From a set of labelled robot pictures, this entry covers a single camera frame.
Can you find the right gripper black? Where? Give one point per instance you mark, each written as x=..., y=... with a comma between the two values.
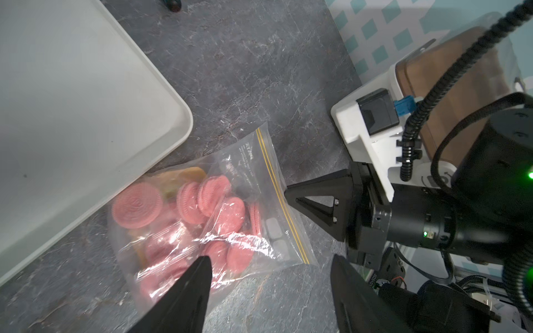
x=353, y=202

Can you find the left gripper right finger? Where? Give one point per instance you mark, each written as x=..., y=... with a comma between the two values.
x=357, y=307

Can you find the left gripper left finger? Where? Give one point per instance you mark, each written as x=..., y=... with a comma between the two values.
x=183, y=308

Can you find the ziploc bag with pink cookies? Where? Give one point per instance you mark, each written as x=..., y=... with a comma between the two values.
x=229, y=206

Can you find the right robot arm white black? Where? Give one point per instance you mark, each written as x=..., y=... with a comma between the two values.
x=484, y=214

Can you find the white plastic tray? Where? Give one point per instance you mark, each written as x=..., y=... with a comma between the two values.
x=84, y=113

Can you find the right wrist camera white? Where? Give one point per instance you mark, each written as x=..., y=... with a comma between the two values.
x=372, y=118

